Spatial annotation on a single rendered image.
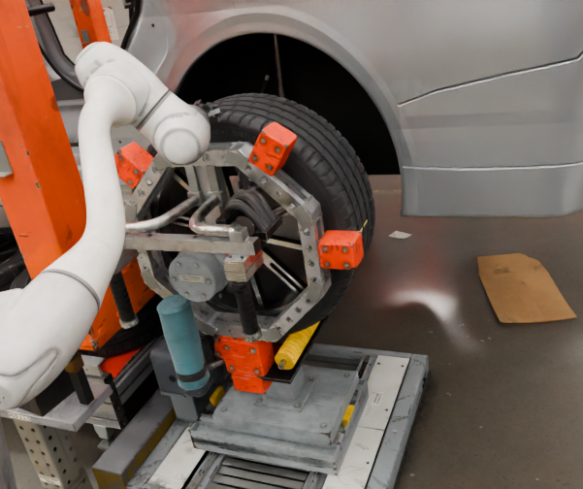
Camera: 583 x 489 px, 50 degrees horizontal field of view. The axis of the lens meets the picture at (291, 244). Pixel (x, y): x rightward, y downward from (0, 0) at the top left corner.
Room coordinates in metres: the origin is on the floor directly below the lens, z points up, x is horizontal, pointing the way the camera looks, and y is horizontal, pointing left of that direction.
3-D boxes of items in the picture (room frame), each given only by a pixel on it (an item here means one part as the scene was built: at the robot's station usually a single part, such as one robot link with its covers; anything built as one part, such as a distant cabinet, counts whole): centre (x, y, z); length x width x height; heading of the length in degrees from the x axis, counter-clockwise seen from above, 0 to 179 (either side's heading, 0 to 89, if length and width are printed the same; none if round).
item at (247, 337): (1.18, 0.12, 0.83); 0.04 x 0.04 x 0.16
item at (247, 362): (1.50, 0.15, 0.48); 0.16 x 0.12 x 0.17; 154
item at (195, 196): (1.39, 0.31, 1.03); 0.19 x 0.18 x 0.11; 154
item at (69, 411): (1.52, 0.82, 0.44); 0.43 x 0.17 x 0.03; 64
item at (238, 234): (1.31, 0.13, 1.03); 0.19 x 0.18 x 0.11; 154
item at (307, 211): (1.46, 0.17, 0.85); 0.54 x 0.07 x 0.54; 64
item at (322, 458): (1.63, 0.13, 0.13); 0.50 x 0.36 x 0.10; 64
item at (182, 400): (1.85, 0.36, 0.26); 0.42 x 0.18 x 0.35; 154
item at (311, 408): (1.61, 0.10, 0.32); 0.40 x 0.30 x 0.28; 64
